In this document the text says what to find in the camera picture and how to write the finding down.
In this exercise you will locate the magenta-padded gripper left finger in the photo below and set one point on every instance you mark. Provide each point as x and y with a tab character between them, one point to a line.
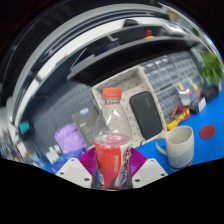
75	171

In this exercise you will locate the small black white-labelled box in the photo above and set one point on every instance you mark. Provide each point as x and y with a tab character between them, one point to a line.
199	106

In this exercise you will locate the red-labelled clear drink bottle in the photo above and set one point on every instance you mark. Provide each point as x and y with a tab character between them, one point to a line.
111	160

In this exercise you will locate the flat black box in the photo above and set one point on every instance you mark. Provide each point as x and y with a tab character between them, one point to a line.
210	94

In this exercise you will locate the cream and grey mug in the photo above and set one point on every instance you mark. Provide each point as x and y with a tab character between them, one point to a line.
180	146

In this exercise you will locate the white dotted storage tray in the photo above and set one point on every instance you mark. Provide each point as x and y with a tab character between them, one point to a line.
130	83

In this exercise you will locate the flat round red coaster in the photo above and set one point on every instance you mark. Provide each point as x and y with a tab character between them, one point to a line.
207	131

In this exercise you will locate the black rectangular zip case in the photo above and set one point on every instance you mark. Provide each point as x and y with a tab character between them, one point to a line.
145	115

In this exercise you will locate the black wall shelf unit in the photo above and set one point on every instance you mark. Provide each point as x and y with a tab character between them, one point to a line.
100	56

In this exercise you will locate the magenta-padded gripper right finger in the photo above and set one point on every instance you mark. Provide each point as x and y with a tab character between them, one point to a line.
148	171

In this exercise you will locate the yellow multimeter with red leads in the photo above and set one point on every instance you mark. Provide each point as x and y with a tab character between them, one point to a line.
178	120

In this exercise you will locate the green potted plant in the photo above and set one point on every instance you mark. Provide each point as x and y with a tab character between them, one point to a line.
211	68

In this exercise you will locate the dark grey pegboard panel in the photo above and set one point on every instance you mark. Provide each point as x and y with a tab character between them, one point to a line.
60	106

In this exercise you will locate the dark grey flat box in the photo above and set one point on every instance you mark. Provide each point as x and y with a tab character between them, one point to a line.
85	125

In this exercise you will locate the clear organizer with coloured parts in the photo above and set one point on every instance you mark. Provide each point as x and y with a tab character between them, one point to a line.
188	91

